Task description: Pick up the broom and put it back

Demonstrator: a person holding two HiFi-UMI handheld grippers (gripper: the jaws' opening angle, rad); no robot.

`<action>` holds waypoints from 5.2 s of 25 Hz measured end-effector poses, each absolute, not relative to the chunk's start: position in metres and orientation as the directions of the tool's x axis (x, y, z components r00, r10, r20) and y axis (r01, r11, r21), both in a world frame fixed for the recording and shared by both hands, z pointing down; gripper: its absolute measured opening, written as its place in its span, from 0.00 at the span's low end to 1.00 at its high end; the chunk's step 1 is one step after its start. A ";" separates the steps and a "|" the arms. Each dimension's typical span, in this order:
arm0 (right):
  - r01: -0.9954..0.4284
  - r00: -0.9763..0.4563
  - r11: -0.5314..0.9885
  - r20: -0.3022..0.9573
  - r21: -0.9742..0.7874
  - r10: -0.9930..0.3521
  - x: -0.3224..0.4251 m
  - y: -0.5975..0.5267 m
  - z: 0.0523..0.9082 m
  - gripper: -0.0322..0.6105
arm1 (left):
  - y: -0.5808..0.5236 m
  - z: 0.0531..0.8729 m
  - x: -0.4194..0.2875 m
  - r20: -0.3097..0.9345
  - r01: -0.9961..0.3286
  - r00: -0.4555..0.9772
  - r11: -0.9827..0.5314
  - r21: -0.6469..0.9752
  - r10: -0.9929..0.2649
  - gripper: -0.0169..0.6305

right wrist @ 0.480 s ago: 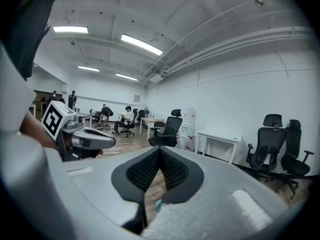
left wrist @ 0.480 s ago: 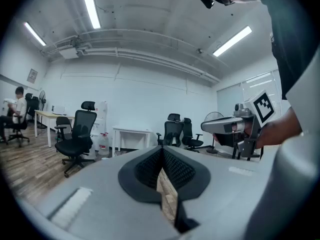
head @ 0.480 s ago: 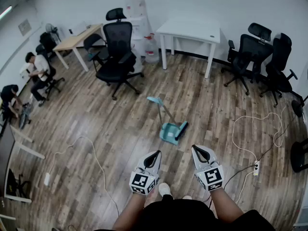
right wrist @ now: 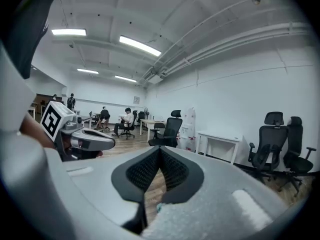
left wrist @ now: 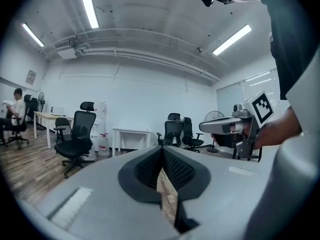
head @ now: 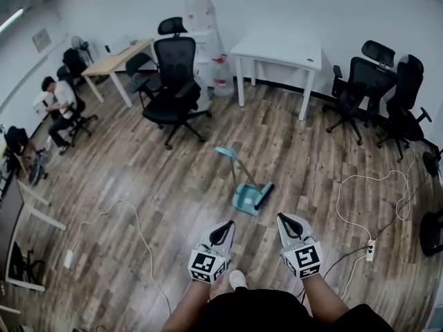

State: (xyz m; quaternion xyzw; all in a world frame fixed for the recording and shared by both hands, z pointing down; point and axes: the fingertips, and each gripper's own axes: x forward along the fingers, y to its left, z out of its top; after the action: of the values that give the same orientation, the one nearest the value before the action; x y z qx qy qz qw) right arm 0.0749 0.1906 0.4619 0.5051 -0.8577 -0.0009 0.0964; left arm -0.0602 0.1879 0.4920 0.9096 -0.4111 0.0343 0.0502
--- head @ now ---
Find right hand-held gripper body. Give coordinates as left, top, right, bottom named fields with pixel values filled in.
left=280, top=235, right=325, bottom=280

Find black standing fan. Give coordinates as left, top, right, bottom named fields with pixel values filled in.
left=71, top=35, right=94, bottom=65

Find grey floor device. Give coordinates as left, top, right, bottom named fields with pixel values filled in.
left=28, top=147, right=51, bottom=188

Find dark desk with white legs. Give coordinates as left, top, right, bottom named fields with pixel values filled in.
left=0, top=174, right=67, bottom=293

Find white water dispenser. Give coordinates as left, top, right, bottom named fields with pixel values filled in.
left=188, top=29, right=226, bottom=93

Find person's left forearm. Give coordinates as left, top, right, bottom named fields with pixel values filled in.
left=161, top=277, right=215, bottom=332

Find small black armchair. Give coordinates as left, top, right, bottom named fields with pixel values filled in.
left=125, top=52, right=163, bottom=109

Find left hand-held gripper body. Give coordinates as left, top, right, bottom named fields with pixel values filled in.
left=188, top=242, right=232, bottom=284

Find person's black clothing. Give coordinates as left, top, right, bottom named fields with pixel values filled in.
left=199, top=287, right=395, bottom=332

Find teal dustpan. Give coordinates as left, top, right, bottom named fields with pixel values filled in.
left=215, top=146, right=264, bottom=218

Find white box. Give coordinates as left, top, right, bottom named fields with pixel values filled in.
left=33, top=91, right=53, bottom=116

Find framed wall notice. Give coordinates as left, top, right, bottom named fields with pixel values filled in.
left=31, top=28, right=52, bottom=54

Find wrapped water dispenser bottle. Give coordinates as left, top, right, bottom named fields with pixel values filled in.
left=185, top=0, right=217, bottom=34

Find light wooden table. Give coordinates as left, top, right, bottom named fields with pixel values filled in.
left=81, top=38, right=156, bottom=109

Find white table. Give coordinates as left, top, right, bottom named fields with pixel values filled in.
left=229, top=29, right=323, bottom=122

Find person's white shoe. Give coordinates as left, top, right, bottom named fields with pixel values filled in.
left=228, top=270, right=247, bottom=290

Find black mesh headrest office chair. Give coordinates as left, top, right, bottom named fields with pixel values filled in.
left=322, top=39, right=398, bottom=147
left=141, top=16, right=213, bottom=151

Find person's right forearm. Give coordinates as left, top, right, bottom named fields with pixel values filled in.
left=300, top=274, right=350, bottom=324

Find ceiling tube light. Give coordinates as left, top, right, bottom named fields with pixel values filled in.
left=0, top=8, right=24, bottom=33

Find teal broom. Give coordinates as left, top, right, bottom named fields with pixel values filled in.
left=221, top=146, right=275, bottom=211

